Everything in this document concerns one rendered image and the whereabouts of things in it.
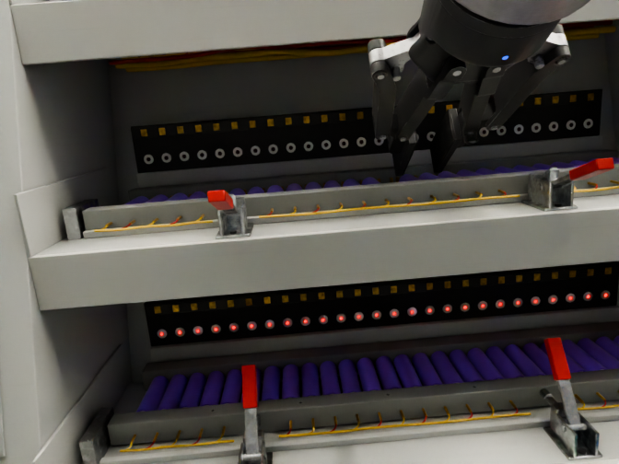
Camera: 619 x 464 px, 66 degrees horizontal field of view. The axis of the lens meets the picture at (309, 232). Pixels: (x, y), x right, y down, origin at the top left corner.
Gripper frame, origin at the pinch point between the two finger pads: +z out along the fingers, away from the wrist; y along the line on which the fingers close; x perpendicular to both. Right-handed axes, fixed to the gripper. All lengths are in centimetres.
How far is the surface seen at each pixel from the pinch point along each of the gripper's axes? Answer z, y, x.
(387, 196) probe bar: 0.1, 4.0, 4.7
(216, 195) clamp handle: -9.9, 17.4, 7.3
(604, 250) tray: -2.2, -12.5, 11.8
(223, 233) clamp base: -3.2, 18.2, 7.9
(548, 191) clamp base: -3.9, -8.2, 6.9
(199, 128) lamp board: 8.4, 22.4, -8.4
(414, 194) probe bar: 0.2, 1.6, 4.7
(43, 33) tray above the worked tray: -8.1, 31.2, -8.6
